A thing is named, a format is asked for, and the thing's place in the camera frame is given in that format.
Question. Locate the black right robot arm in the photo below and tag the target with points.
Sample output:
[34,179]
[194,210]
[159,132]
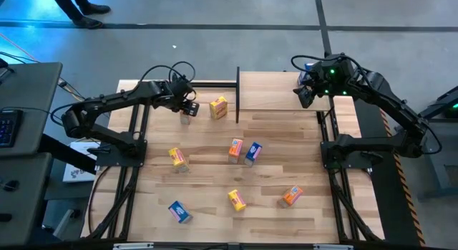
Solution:
[386,96]

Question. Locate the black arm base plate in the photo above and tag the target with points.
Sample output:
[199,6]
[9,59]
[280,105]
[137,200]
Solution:
[354,162]
[114,158]

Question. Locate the yellow Corn Pops cereal box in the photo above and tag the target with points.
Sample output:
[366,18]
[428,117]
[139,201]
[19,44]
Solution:
[177,158]
[237,200]
[218,108]

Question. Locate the black floor mat hazard stripes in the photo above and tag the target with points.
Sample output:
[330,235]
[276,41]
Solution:
[390,192]

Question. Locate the wooden shelf black metal frame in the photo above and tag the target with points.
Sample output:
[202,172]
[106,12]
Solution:
[268,89]

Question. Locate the white cardboard box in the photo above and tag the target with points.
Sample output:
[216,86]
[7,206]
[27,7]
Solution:
[77,171]

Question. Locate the grey metal stand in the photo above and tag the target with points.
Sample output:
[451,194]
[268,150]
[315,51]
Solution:
[438,160]

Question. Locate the black keyboard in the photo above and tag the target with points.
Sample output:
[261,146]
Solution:
[9,130]

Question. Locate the green lit device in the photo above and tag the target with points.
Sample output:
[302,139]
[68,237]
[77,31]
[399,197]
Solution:
[452,110]

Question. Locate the grey desk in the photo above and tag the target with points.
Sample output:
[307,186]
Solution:
[25,207]
[32,89]

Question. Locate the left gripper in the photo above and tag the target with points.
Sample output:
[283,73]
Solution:
[179,94]

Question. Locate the silver metal bracket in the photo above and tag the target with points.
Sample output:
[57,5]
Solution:
[133,246]
[332,247]

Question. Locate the black diagonal desk beam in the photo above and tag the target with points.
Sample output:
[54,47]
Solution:
[61,153]

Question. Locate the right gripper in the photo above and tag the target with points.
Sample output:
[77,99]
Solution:
[319,81]

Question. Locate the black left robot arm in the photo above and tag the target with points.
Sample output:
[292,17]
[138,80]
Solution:
[118,97]

